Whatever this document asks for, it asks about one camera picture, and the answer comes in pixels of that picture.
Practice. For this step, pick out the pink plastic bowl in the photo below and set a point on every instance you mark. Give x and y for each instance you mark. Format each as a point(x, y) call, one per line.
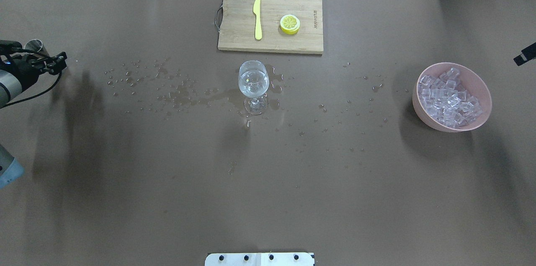
point(470, 80)

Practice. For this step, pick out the brown table mat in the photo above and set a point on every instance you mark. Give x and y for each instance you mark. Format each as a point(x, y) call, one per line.
point(144, 154)

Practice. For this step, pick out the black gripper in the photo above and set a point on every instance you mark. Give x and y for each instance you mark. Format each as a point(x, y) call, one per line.
point(24, 71)

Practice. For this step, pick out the pile of clear ice cubes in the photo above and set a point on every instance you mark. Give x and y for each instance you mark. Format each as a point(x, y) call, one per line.
point(447, 101)

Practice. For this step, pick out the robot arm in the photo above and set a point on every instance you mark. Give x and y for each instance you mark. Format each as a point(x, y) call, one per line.
point(10, 87)

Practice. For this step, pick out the steel double jigger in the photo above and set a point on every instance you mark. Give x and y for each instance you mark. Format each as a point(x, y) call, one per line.
point(36, 48)

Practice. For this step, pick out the yellow lemon half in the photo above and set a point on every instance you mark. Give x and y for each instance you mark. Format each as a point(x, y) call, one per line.
point(289, 24)

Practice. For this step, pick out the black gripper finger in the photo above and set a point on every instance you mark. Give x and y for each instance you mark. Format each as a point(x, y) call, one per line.
point(527, 54)

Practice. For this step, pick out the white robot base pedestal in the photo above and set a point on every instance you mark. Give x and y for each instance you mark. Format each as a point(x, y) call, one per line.
point(261, 259)

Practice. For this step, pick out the yellow plastic knife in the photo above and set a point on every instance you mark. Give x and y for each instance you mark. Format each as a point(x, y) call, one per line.
point(258, 34)

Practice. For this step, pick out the wooden cutting board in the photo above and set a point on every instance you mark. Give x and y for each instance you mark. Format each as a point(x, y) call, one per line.
point(236, 32)

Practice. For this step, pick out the clear wine glass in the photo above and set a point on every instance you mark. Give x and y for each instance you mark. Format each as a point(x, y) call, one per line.
point(253, 83)

